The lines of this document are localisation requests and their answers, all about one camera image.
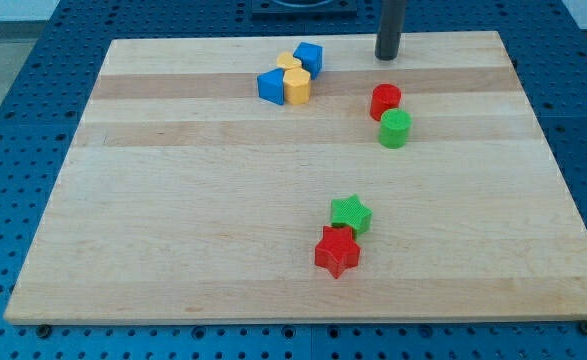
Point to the blue wedge block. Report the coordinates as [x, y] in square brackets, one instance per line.
[271, 87]

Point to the yellow hexagon block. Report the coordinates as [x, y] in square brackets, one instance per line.
[297, 86]

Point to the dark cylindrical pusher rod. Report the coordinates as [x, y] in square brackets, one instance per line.
[390, 28]

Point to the green cylinder block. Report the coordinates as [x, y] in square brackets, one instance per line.
[395, 125]

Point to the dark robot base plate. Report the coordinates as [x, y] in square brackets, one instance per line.
[273, 8]

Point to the yellow heart block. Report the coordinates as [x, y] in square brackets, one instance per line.
[287, 61]

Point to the red cylinder block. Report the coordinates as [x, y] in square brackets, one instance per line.
[384, 97]

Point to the green star block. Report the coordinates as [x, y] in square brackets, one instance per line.
[350, 212]

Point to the red star block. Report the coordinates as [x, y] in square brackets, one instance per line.
[337, 250]

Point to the blue cube block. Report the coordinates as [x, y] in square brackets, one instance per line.
[311, 56]

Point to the light wooden board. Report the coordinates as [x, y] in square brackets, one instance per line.
[184, 198]

